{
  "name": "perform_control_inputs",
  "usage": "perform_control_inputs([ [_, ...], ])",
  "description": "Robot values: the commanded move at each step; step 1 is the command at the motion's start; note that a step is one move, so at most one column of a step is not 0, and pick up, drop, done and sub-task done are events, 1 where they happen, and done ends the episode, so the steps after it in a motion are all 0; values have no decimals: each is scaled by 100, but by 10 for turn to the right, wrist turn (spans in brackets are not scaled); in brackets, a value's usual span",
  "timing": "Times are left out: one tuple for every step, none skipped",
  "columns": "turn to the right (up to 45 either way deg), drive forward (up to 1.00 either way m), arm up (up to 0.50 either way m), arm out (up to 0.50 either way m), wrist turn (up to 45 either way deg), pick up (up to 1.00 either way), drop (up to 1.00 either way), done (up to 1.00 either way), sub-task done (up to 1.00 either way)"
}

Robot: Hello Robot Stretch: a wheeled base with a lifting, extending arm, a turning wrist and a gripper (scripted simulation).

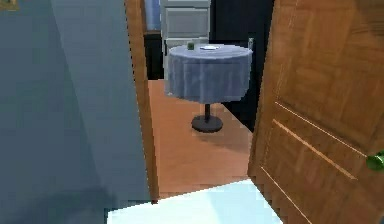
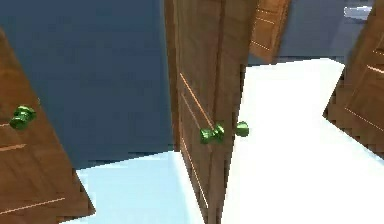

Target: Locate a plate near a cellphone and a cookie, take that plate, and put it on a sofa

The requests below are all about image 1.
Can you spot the gold framed picture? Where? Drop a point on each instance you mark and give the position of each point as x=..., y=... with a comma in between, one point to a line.
x=8, y=4

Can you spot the grey chest of drawers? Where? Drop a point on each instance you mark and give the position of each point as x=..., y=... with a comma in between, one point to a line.
x=186, y=23

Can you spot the small green cup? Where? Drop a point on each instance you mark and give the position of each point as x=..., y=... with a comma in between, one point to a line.
x=190, y=46

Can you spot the brown wooden room door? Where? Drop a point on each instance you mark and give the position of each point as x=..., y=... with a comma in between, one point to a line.
x=320, y=110

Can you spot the round table with blue cloth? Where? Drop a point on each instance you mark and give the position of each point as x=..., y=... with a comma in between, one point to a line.
x=208, y=75

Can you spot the white plate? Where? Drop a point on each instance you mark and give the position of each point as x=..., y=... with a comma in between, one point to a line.
x=209, y=47

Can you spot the green door knob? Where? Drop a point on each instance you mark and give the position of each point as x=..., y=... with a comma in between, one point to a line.
x=376, y=162

